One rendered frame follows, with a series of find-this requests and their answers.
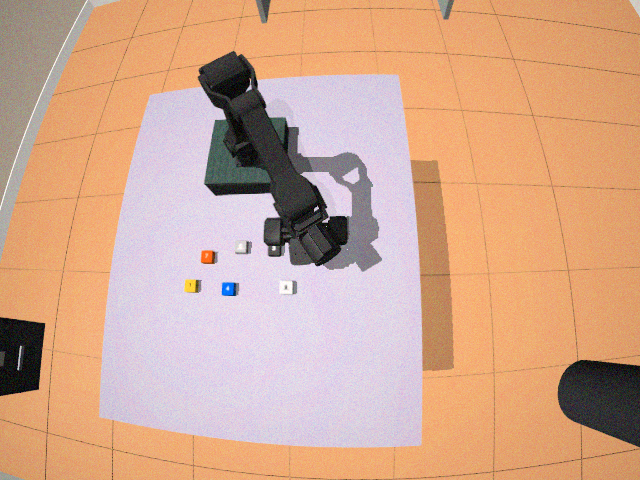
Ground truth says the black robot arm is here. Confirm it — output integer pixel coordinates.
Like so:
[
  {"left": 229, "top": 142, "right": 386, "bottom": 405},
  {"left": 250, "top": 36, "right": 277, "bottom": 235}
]
[{"left": 198, "top": 51, "right": 341, "bottom": 266}]

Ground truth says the orange block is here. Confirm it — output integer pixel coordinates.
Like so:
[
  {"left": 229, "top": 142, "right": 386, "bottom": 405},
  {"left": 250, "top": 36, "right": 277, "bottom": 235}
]
[{"left": 201, "top": 251, "right": 215, "bottom": 264}]

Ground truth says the blue block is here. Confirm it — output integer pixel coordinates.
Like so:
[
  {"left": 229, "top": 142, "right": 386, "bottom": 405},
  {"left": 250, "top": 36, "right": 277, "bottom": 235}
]
[{"left": 222, "top": 282, "right": 237, "bottom": 296}]

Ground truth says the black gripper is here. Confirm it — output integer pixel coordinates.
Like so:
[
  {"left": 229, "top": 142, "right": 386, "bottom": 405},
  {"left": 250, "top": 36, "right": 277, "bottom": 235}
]
[{"left": 264, "top": 216, "right": 348, "bottom": 246}]

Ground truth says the yellow block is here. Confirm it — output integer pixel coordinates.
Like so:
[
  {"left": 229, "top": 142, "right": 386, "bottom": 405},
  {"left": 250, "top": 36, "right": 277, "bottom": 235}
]
[{"left": 184, "top": 279, "right": 199, "bottom": 293}]

